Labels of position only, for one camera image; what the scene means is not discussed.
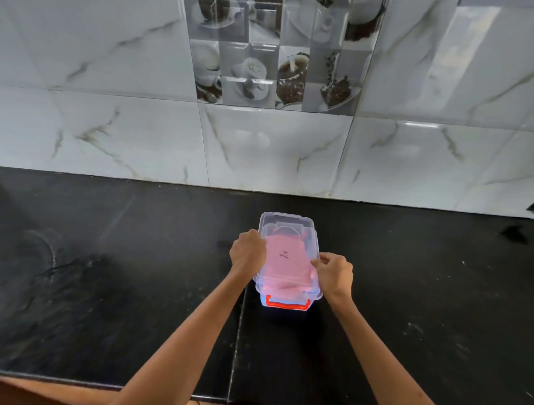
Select person's right hand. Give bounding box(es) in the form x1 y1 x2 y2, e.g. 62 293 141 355
310 252 354 305

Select person's left hand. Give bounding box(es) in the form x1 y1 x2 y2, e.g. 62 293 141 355
229 229 268 277

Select clear plastic storage box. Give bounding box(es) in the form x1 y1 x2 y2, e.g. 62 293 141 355
252 211 323 312

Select person's left forearm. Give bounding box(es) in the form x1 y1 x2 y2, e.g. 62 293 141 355
109 267 256 405

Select person's right forearm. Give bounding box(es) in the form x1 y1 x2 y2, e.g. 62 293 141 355
325 292 435 405

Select pink contents in box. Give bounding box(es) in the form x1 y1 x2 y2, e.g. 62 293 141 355
259 234 318 295

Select red box latch handle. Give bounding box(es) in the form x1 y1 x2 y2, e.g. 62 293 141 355
266 295 311 311

